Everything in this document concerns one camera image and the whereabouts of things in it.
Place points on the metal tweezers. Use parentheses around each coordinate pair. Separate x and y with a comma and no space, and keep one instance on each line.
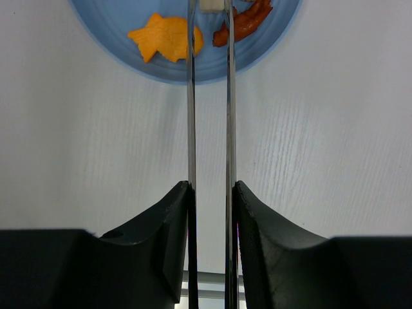
(231,295)

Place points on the blue plate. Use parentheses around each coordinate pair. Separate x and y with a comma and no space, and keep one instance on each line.
(109,22)

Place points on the orange fish-shaped food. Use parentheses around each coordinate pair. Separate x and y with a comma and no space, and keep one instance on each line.
(164,35)

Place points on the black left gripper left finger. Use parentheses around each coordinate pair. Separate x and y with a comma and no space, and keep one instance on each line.
(138,264)

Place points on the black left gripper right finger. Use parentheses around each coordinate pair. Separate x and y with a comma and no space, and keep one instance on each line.
(286,266)

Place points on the white food piece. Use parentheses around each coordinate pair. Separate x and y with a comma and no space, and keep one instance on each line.
(212,6)

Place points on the orange sausage food piece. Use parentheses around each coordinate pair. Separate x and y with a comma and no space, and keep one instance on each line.
(245,23)

